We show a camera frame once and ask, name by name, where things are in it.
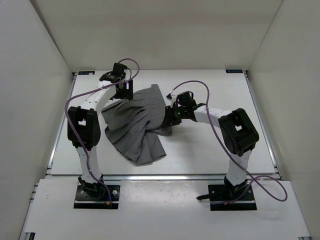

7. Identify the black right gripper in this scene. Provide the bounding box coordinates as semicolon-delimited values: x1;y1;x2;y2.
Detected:
161;106;187;129

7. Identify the grey pleated skirt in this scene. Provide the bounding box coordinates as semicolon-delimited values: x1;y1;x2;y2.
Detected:
101;84;172;166

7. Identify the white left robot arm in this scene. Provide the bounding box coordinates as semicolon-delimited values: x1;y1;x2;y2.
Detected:
64;60;134;206

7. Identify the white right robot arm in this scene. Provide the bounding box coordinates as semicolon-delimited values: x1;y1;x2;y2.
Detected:
161;91;260;200

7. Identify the left blue corner label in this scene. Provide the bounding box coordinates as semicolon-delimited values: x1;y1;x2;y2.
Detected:
78;70;95;76

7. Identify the blue corner label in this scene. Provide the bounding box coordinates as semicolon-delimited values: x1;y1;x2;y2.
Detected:
78;70;95;76
225;69;243;74

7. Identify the right blue corner label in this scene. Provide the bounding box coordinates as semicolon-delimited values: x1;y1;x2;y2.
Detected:
225;69;243;74

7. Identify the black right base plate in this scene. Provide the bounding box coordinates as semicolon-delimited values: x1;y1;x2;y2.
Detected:
196;184;257;211

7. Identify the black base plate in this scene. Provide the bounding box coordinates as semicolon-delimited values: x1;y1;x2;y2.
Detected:
196;184;257;211
73;184;121;210

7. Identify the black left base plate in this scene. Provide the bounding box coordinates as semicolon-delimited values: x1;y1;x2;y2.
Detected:
73;184;121;210

